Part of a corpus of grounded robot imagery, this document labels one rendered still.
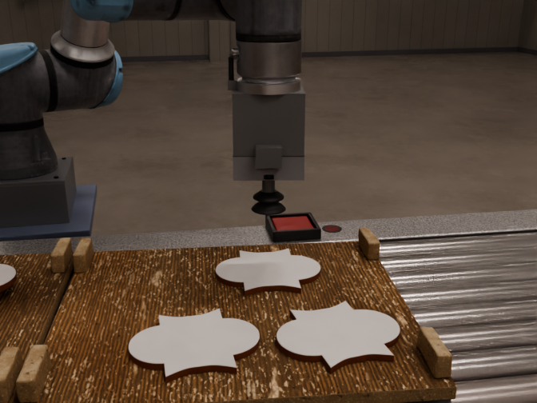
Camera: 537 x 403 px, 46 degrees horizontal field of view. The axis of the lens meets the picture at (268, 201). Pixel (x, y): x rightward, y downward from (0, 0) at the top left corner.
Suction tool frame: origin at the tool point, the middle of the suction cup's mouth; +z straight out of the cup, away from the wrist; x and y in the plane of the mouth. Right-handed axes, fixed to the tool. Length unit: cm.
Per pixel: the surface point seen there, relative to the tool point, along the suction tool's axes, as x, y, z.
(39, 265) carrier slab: 2.6, -30.6, 9.0
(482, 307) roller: -6.1, 26.2, 10.7
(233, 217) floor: 258, -18, 103
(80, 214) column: 39, -36, 16
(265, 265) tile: 0.6, -0.4, 8.2
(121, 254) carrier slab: 6.0, -20.4, 9.0
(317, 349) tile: -19.0, 4.9, 8.2
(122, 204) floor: 281, -85, 103
